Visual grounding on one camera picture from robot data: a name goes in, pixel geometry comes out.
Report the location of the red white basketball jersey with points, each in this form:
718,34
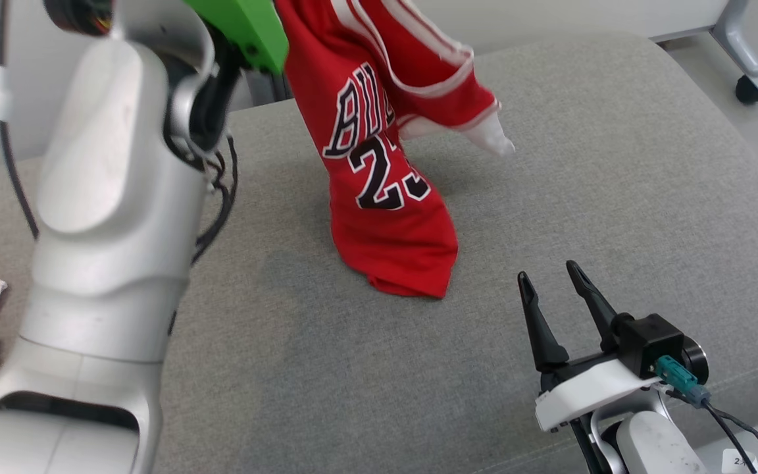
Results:
392,243

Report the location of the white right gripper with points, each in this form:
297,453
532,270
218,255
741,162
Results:
583,395

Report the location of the grey metal leg with caster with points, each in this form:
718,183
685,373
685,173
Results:
737,39

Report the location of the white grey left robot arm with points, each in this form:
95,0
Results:
109,197

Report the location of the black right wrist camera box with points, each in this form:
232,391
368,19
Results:
649,339

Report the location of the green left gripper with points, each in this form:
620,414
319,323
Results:
247,26

